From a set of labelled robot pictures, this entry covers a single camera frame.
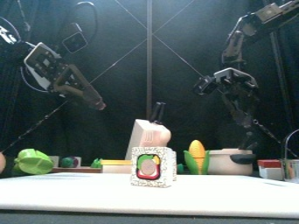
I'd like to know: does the small sushi piece purple green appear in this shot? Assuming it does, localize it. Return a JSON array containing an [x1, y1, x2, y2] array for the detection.
[[61, 156, 83, 169]]

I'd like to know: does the toy sushi roll piece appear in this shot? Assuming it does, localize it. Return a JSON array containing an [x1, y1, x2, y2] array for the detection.
[[130, 146, 178, 188]]

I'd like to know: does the red white toy block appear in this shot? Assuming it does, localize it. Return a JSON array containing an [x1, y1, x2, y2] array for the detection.
[[257, 159, 286, 181]]

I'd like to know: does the toy corn cob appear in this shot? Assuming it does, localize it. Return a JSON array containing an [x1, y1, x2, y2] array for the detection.
[[182, 139, 211, 175]]

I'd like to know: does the beige toy knife block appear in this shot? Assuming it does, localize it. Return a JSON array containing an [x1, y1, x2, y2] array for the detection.
[[125, 118, 174, 161]]

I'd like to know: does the small green toy vegetable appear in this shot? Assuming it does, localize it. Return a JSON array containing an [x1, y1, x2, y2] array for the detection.
[[90, 157, 105, 169]]

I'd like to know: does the yellow white toy block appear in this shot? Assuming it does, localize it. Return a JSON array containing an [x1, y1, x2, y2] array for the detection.
[[99, 159, 134, 175]]

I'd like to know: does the wooden tray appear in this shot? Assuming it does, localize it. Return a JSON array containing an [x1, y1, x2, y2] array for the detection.
[[51, 166, 103, 174]]

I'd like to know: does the orange toy at edge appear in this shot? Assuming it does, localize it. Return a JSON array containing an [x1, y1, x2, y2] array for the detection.
[[0, 152, 7, 174]]

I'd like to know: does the white cutting board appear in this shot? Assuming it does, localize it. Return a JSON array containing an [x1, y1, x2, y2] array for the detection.
[[0, 171, 299, 220]]

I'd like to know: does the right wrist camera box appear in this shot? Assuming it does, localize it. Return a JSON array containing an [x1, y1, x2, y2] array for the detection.
[[193, 75, 218, 96]]

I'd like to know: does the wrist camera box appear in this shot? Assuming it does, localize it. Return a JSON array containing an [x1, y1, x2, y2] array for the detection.
[[58, 23, 90, 54], [193, 75, 218, 96]]

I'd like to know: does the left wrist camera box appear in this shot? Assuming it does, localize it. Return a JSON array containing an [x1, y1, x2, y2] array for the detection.
[[58, 23, 90, 54]]

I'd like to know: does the white toy pot black handle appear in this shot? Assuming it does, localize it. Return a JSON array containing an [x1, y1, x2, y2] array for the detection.
[[207, 148, 258, 177]]

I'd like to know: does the black toy knife handle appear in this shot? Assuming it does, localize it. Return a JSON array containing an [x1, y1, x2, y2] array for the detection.
[[155, 101, 167, 124], [150, 101, 162, 123]]

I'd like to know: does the vertical metal frame pole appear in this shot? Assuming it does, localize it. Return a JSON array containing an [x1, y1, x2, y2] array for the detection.
[[146, 0, 155, 120]]

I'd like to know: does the metal cup with wire handle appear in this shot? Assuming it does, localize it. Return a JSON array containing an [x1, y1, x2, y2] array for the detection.
[[280, 129, 299, 184]]

